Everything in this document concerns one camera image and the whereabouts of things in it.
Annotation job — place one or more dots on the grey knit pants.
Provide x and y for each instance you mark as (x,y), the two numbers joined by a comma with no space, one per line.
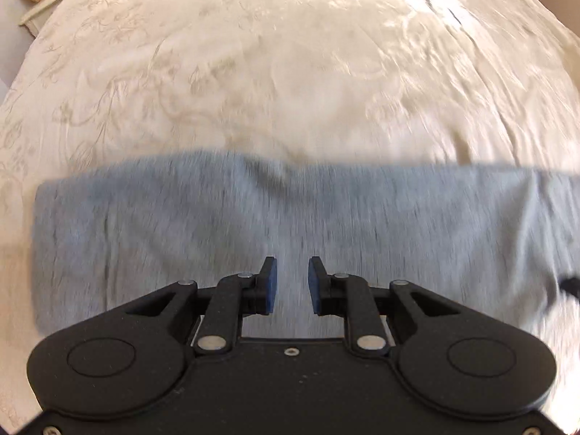
(158,226)

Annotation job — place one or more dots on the cream nightstand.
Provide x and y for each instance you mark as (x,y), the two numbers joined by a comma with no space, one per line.
(45,8)

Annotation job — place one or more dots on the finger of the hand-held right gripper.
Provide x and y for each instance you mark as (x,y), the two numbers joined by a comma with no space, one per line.
(572,284)

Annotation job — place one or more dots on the cream embroidered bedspread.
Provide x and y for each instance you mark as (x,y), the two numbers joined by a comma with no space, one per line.
(290,77)

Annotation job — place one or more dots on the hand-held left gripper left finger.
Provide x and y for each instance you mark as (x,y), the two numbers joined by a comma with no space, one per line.
(271,285)

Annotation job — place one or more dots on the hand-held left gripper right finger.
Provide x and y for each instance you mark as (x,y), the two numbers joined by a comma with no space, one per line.
(314,285)

